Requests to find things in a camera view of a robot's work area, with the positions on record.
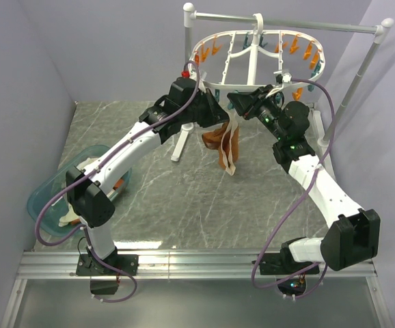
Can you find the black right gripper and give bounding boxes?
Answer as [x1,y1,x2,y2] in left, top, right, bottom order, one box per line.
[226,85,286,142]

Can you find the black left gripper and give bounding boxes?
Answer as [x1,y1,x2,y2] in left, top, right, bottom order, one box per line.
[181,88,232,128]

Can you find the orange underwear beige waistband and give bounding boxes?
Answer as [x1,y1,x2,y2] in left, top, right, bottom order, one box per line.
[202,113,240,176]

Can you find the white oval clip hanger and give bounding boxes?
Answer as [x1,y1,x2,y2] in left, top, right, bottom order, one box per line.
[184,10,326,92]

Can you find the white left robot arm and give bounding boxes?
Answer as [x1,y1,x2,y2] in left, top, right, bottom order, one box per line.
[66,77,229,275]

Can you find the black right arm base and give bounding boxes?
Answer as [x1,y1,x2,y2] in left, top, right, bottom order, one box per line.
[256,251,320,275]

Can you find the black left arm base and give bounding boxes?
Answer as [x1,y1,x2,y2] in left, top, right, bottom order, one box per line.
[76,254,139,277]

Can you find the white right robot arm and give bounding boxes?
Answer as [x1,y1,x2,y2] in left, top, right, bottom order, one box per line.
[228,86,381,275]

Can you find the orange front clothes peg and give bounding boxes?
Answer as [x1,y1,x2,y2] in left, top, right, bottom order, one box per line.
[292,87,303,101]

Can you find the orange cloth in basket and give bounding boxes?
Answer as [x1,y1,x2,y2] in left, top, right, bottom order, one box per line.
[113,178,125,190]

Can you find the white drying rack stand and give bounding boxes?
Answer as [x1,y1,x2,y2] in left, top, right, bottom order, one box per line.
[182,2,394,158]

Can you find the pale yellow cloth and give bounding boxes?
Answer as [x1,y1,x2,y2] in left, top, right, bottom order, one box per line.
[58,157,98,227]

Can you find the teal plastic basket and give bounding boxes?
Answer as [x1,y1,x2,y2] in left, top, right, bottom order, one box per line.
[26,144,133,238]

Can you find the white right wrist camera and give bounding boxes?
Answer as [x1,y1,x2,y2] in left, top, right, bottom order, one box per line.
[267,70,292,98]

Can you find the aluminium mounting rail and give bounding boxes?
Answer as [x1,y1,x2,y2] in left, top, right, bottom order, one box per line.
[16,248,379,279]

